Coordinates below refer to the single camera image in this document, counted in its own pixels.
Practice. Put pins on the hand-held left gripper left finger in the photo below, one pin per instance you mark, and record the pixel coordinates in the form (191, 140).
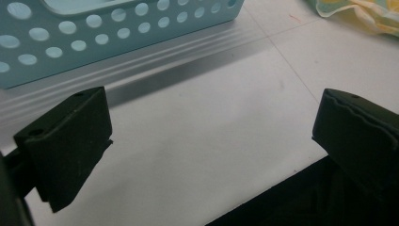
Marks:
(69, 144)

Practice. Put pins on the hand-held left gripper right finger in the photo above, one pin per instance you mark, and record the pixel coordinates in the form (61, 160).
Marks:
(357, 135)

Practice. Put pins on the light blue perforated plastic basket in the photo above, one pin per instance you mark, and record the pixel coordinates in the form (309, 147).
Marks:
(131, 47)

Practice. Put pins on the lemon print cloth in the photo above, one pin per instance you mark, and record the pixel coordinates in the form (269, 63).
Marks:
(360, 12)

